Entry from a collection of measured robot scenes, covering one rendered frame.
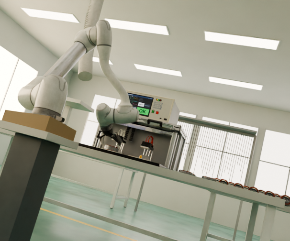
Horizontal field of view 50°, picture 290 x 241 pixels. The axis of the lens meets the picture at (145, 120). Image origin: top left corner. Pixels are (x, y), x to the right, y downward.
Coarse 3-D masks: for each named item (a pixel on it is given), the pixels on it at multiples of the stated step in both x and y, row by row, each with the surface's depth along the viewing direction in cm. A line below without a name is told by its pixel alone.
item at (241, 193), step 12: (12, 132) 233; (96, 156) 213; (108, 156) 211; (132, 168) 246; (144, 168) 204; (156, 168) 202; (180, 180) 196; (192, 180) 195; (204, 180) 193; (228, 192) 188; (240, 192) 187; (252, 192) 185; (264, 204) 221; (276, 204) 181
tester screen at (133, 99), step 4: (132, 96) 260; (136, 96) 259; (140, 96) 258; (132, 100) 259; (136, 100) 258; (140, 100) 257; (144, 100) 257; (148, 100) 256; (132, 104) 258; (136, 104) 257; (136, 108) 257; (144, 108) 255; (148, 108) 254; (148, 112) 253
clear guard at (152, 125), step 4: (140, 120) 226; (144, 120) 227; (140, 124) 222; (144, 124) 222; (148, 124) 222; (152, 124) 223; (156, 124) 223; (164, 124) 223; (168, 124) 223; (156, 128) 219; (160, 128) 219; (164, 128) 219; (168, 128) 219; (172, 128) 233
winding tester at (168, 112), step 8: (144, 96) 258; (152, 96) 256; (152, 104) 254; (160, 104) 253; (168, 104) 251; (176, 104) 264; (160, 112) 251; (168, 112) 249; (176, 112) 271; (160, 120) 249; (168, 120) 248; (176, 120) 279
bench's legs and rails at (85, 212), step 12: (60, 204) 309; (252, 204) 270; (96, 216) 298; (252, 216) 266; (264, 216) 187; (132, 228) 288; (252, 228) 264; (264, 228) 182; (168, 240) 278; (264, 240) 181
